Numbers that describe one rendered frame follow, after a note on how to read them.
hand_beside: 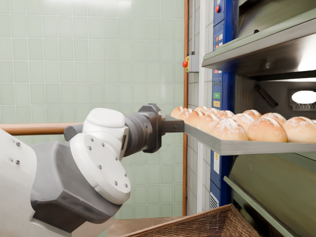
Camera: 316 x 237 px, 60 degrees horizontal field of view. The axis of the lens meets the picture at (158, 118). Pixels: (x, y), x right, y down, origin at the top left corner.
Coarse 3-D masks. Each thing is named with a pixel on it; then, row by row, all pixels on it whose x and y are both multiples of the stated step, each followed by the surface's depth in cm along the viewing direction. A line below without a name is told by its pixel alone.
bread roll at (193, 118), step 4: (192, 112) 74; (196, 112) 73; (200, 112) 73; (188, 116) 75; (192, 116) 72; (196, 116) 71; (200, 116) 71; (188, 120) 73; (192, 120) 72; (196, 120) 71; (192, 124) 71; (196, 124) 70
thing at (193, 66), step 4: (188, 56) 163; (192, 56) 162; (196, 56) 162; (192, 60) 162; (196, 60) 163; (188, 64) 164; (192, 64) 163; (196, 64) 163; (188, 68) 164; (192, 68) 163; (196, 68) 163; (188, 72) 169; (192, 72) 169; (196, 72) 169
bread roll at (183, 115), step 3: (186, 108) 85; (183, 111) 83; (186, 111) 82; (189, 111) 82; (192, 111) 82; (180, 114) 84; (183, 114) 82; (186, 114) 81; (189, 114) 81; (180, 117) 83; (183, 117) 82; (186, 117) 81
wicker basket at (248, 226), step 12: (228, 204) 110; (192, 216) 108; (204, 216) 109; (216, 216) 109; (228, 216) 109; (240, 216) 99; (156, 228) 107; (168, 228) 108; (180, 228) 108; (192, 228) 109; (204, 228) 109; (216, 228) 110; (228, 228) 107; (240, 228) 98; (252, 228) 90
